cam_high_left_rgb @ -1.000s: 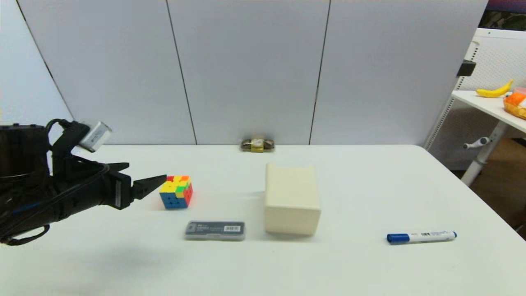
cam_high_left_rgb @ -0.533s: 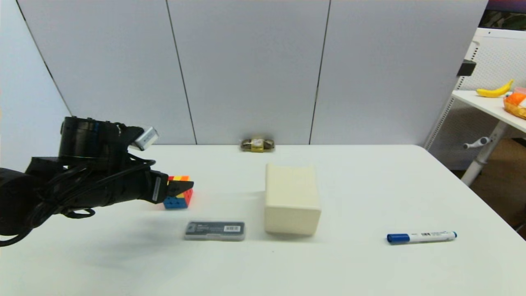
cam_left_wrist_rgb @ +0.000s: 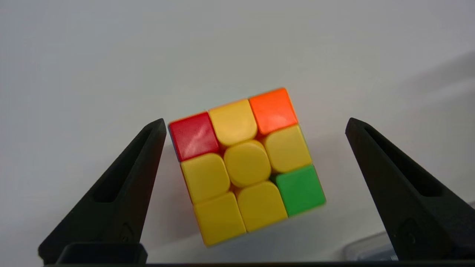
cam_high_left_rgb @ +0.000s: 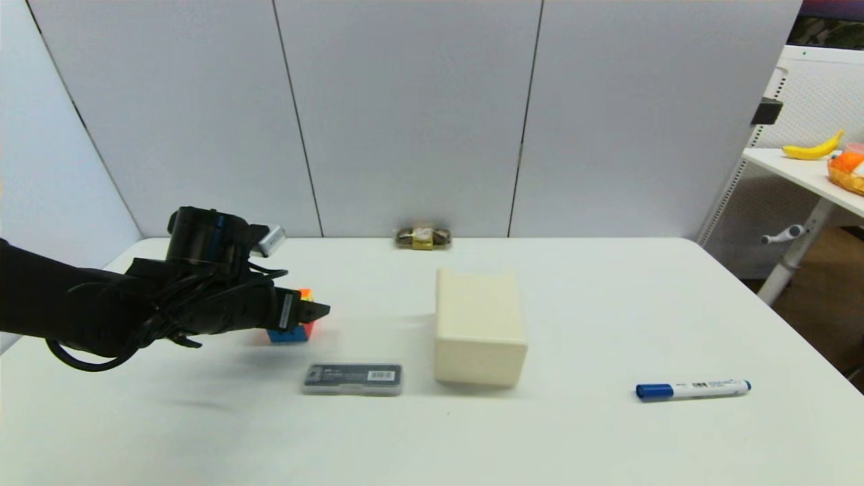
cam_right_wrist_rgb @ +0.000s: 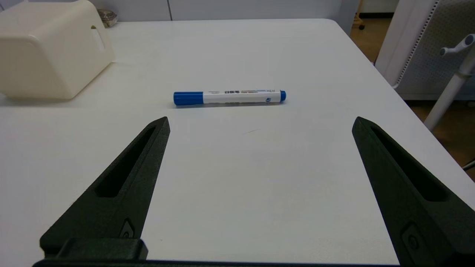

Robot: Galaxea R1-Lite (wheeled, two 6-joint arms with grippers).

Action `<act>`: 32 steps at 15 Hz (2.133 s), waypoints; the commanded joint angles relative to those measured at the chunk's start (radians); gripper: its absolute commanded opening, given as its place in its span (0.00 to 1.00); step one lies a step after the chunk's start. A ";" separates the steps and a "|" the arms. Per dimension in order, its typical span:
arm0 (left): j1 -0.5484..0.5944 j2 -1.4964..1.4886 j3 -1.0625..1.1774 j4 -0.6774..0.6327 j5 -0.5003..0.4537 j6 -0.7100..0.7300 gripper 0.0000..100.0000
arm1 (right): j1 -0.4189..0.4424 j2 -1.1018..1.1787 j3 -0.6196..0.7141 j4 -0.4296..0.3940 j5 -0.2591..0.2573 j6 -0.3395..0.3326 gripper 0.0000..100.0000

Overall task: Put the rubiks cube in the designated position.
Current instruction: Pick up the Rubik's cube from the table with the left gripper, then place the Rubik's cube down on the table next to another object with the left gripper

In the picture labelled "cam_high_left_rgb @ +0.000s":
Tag cream rectangular box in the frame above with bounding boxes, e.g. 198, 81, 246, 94
433, 267, 529, 387

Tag grey plastic case with barcode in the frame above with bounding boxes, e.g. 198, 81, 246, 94
304, 362, 404, 396

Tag grey crank handle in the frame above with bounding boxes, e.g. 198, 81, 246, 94
759, 225, 805, 246

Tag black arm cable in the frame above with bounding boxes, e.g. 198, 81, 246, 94
45, 260, 291, 373

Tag white side table leg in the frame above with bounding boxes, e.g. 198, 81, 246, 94
755, 198, 835, 308

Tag yellow banana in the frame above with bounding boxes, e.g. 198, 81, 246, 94
782, 130, 845, 161

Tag gold foil wrapped object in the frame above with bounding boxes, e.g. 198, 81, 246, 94
395, 227, 452, 251

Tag white side table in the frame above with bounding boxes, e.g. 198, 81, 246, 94
741, 148, 864, 221

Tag white pegboard panel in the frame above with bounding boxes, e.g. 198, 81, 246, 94
695, 45, 864, 279

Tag black clamp on partition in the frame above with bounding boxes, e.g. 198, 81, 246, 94
749, 98, 782, 127

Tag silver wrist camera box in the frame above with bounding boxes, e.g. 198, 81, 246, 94
256, 225, 287, 259

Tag multicoloured rubiks cube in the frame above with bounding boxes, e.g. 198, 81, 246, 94
266, 288, 319, 344

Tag white marker with blue cap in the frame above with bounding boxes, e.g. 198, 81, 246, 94
634, 379, 752, 402

